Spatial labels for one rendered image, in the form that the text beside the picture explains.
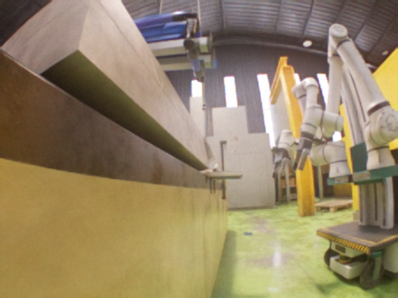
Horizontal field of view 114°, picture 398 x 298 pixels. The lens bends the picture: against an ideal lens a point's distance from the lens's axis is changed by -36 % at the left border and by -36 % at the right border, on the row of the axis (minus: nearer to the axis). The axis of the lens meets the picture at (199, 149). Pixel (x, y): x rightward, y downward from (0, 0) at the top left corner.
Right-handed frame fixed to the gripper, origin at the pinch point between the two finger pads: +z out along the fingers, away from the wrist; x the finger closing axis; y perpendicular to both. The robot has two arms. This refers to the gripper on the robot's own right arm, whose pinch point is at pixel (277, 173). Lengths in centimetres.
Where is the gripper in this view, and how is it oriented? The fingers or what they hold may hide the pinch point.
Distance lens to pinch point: 138.9
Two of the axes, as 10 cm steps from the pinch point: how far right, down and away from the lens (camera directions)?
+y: 9.3, 3.7, -0.6
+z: -3.7, 8.7, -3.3
